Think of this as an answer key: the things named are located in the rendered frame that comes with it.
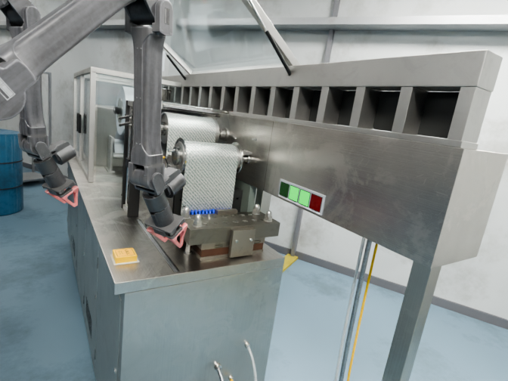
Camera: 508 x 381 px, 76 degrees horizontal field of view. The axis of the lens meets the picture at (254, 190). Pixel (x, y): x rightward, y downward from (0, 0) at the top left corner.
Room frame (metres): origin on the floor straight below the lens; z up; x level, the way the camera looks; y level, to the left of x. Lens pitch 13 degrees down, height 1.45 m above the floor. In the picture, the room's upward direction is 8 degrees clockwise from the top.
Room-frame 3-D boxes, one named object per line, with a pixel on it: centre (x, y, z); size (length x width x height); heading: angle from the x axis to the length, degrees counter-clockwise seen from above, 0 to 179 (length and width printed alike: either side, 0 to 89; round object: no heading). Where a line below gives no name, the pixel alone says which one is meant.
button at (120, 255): (1.05, 0.42, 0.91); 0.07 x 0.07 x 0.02; 34
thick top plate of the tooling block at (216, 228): (1.26, 0.08, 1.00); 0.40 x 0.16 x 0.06; 124
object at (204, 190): (1.33, 0.19, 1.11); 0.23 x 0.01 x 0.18; 124
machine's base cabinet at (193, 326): (2.12, 0.80, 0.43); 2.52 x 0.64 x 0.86; 34
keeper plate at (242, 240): (1.19, 0.02, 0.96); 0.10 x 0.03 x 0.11; 124
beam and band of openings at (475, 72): (2.06, 0.37, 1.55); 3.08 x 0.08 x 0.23; 34
